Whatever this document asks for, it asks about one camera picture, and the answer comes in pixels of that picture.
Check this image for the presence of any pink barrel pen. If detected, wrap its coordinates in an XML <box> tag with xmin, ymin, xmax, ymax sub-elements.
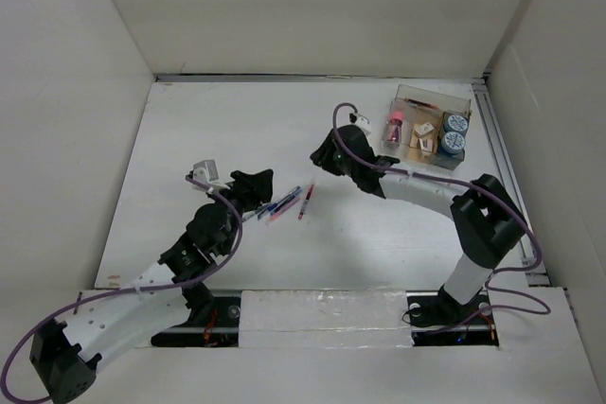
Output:
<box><xmin>266</xmin><ymin>196</ymin><xmax>300</xmax><ymax>225</ymax></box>

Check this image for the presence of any blue pen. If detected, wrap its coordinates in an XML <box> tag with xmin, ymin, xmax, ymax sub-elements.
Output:
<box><xmin>258</xmin><ymin>186</ymin><xmax>301</xmax><ymax>220</ymax></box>

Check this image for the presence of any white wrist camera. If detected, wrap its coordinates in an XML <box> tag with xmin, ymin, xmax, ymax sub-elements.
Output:
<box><xmin>349</xmin><ymin>112</ymin><xmax>372</xmax><ymax>136</ymax></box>
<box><xmin>191</xmin><ymin>160</ymin><xmax>220</xmax><ymax>185</ymax></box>

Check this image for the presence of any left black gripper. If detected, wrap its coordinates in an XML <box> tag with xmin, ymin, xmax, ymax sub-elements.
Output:
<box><xmin>205</xmin><ymin>168</ymin><xmax>270</xmax><ymax>255</ymax></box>

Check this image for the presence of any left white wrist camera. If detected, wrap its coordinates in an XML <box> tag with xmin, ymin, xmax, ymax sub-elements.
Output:
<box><xmin>191</xmin><ymin>160</ymin><xmax>220</xmax><ymax>185</ymax></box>

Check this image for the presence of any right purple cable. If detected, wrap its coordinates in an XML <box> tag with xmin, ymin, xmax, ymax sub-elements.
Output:
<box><xmin>330</xmin><ymin>101</ymin><xmax>553</xmax><ymax>334</ymax></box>

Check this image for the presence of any clear compartment organizer box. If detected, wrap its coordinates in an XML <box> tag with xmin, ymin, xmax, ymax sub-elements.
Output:
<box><xmin>381</xmin><ymin>84</ymin><xmax>472</xmax><ymax>171</ymax></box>

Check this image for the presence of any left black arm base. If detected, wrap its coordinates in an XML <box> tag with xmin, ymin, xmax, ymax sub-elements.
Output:
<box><xmin>151</xmin><ymin>290</ymin><xmax>241</xmax><ymax>348</ymax></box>

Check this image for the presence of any blue patterned tape roll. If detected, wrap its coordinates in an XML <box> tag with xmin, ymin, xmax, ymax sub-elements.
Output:
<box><xmin>438</xmin><ymin>132</ymin><xmax>466</xmax><ymax>156</ymax></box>

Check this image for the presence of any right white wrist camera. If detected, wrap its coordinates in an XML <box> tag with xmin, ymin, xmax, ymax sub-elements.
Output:
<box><xmin>349</xmin><ymin>112</ymin><xmax>372</xmax><ymax>136</ymax></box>

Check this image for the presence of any orange red pen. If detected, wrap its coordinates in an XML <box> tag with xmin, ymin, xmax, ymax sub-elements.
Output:
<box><xmin>404</xmin><ymin>97</ymin><xmax>439</xmax><ymax>110</ymax></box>

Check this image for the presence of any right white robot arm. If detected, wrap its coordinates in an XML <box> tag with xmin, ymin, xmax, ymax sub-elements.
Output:
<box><xmin>310</xmin><ymin>124</ymin><xmax>527</xmax><ymax>323</ymax></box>

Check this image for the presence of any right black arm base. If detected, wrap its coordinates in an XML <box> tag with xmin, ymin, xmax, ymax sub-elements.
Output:
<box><xmin>401</xmin><ymin>292</ymin><xmax>499</xmax><ymax>347</ymax></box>

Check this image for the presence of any purple cable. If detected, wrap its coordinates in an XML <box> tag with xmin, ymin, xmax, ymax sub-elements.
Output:
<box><xmin>0</xmin><ymin>171</ymin><xmax>245</xmax><ymax>399</ymax></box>
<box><xmin>330</xmin><ymin>101</ymin><xmax>553</xmax><ymax>334</ymax></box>

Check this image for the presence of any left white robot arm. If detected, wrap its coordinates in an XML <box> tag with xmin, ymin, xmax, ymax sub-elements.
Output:
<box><xmin>29</xmin><ymin>168</ymin><xmax>274</xmax><ymax>403</ymax></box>

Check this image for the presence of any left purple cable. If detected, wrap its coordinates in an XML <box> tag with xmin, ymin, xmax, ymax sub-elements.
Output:
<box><xmin>0</xmin><ymin>171</ymin><xmax>245</xmax><ymax>399</ymax></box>

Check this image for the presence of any black pen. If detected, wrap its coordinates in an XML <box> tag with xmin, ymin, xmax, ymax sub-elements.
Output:
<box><xmin>241</xmin><ymin>212</ymin><xmax>258</xmax><ymax>223</ymax></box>

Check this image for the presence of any pink capped glue bottle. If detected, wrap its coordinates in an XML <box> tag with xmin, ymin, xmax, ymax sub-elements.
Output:
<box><xmin>385</xmin><ymin>111</ymin><xmax>404</xmax><ymax>145</ymax></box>

